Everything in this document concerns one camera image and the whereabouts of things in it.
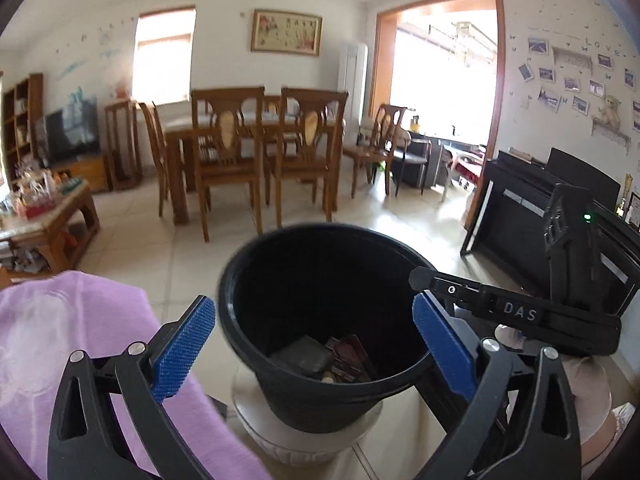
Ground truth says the black pouch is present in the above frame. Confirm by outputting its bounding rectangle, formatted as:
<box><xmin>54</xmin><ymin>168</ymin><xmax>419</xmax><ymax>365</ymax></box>
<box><xmin>270</xmin><ymin>336</ymin><xmax>335</xmax><ymax>378</ymax></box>

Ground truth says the framed floral picture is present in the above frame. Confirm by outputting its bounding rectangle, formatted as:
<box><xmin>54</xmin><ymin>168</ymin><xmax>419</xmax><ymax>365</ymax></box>
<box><xmin>251</xmin><ymin>9</ymin><xmax>323</xmax><ymax>57</ymax></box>

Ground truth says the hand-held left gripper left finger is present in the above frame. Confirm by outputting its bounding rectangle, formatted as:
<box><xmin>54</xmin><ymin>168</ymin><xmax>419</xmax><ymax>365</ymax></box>
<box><xmin>47</xmin><ymin>296</ymin><xmax>217</xmax><ymax>480</ymax></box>

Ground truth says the teddy bear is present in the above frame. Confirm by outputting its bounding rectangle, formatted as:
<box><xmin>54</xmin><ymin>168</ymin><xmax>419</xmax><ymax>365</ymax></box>
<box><xmin>597</xmin><ymin>95</ymin><xmax>623</xmax><ymax>128</ymax></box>

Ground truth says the person's right hand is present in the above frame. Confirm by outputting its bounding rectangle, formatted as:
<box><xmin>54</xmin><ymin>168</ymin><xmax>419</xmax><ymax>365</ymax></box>
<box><xmin>494</xmin><ymin>324</ymin><xmax>616</xmax><ymax>461</ymax></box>

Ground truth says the coffee table clutter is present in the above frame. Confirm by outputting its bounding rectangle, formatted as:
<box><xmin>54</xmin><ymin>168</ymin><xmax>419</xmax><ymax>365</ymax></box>
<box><xmin>0</xmin><ymin>160</ymin><xmax>83</xmax><ymax>221</ymax></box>

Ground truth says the wooden coffee table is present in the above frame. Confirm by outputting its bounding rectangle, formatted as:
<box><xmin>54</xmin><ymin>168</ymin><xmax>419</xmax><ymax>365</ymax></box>
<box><xmin>0</xmin><ymin>182</ymin><xmax>101</xmax><ymax>276</ymax></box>

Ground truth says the wooden dining chair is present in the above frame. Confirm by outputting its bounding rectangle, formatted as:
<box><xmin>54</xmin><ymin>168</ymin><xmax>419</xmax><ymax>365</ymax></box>
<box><xmin>191</xmin><ymin>86</ymin><xmax>266</xmax><ymax>243</ymax></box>
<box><xmin>345</xmin><ymin>104</ymin><xmax>408</xmax><ymax>198</ymax></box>
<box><xmin>137</xmin><ymin>101</ymin><xmax>168</xmax><ymax>218</ymax></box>
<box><xmin>265</xmin><ymin>87</ymin><xmax>349</xmax><ymax>223</ymax></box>

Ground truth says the group of wall photos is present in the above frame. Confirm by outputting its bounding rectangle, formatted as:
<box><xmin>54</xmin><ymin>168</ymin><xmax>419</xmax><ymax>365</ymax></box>
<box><xmin>517</xmin><ymin>37</ymin><xmax>640</xmax><ymax>133</ymax></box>

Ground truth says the black television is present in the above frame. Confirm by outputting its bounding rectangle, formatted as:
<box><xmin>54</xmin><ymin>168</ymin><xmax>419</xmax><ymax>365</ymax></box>
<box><xmin>42</xmin><ymin>97</ymin><xmax>101</xmax><ymax>163</ymax></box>

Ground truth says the wooden door frame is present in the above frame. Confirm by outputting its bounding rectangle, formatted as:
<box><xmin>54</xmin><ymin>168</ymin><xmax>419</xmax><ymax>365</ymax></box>
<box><xmin>372</xmin><ymin>0</ymin><xmax>505</xmax><ymax>151</ymax></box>

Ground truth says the window with blind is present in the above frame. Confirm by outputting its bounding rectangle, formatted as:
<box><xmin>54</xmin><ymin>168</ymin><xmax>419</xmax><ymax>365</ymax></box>
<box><xmin>132</xmin><ymin>6</ymin><xmax>197</xmax><ymax>106</ymax></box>

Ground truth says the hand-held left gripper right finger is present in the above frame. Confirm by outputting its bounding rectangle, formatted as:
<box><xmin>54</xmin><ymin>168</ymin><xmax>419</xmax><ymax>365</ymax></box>
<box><xmin>411</xmin><ymin>291</ymin><xmax>583</xmax><ymax>480</ymax></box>

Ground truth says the black piano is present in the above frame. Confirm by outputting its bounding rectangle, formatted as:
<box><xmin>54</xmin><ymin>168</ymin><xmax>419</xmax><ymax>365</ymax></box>
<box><xmin>460</xmin><ymin>147</ymin><xmax>640</xmax><ymax>311</ymax></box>

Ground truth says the tall wooden plant stand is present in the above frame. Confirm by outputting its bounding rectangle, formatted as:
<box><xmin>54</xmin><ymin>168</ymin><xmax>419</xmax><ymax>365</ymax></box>
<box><xmin>104</xmin><ymin>100</ymin><xmax>143</xmax><ymax>192</ymax></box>

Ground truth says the black trash bin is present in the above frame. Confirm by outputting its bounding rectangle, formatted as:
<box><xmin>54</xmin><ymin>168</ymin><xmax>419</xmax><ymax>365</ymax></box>
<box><xmin>217</xmin><ymin>223</ymin><xmax>443</xmax><ymax>435</ymax></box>

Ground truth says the wooden dining table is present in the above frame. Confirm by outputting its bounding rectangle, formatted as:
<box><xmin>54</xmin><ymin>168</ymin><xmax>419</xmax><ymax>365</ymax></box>
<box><xmin>162</xmin><ymin>110</ymin><xmax>346</xmax><ymax>226</ymax></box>

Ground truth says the white woven stool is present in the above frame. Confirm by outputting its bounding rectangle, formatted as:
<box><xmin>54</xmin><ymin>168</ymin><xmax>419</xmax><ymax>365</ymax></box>
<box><xmin>231</xmin><ymin>367</ymin><xmax>383</xmax><ymax>467</ymax></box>

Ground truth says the wooden television stand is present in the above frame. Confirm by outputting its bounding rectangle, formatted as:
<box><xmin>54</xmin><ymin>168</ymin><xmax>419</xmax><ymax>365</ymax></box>
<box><xmin>50</xmin><ymin>155</ymin><xmax>111</xmax><ymax>193</ymax></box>

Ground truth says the black armchair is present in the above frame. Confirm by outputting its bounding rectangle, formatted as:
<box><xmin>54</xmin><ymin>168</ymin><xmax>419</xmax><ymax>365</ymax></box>
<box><xmin>395</xmin><ymin>130</ymin><xmax>433</xmax><ymax>196</ymax></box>

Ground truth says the white standing air conditioner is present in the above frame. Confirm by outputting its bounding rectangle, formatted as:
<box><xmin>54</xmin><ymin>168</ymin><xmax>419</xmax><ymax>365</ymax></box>
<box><xmin>337</xmin><ymin>43</ymin><xmax>369</xmax><ymax>126</ymax></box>

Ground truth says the purple cloth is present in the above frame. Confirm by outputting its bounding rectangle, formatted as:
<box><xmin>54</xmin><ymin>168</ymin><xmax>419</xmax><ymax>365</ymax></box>
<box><xmin>0</xmin><ymin>270</ymin><xmax>273</xmax><ymax>480</ymax></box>

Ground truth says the wooden bookshelf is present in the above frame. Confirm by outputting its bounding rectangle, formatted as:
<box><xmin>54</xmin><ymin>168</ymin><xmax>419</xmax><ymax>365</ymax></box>
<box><xmin>0</xmin><ymin>73</ymin><xmax>45</xmax><ymax>176</ymax></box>

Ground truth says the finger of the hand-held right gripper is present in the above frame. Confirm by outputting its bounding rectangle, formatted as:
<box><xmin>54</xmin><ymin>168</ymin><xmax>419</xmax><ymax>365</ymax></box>
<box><xmin>409</xmin><ymin>266</ymin><xmax>488</xmax><ymax>317</ymax></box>

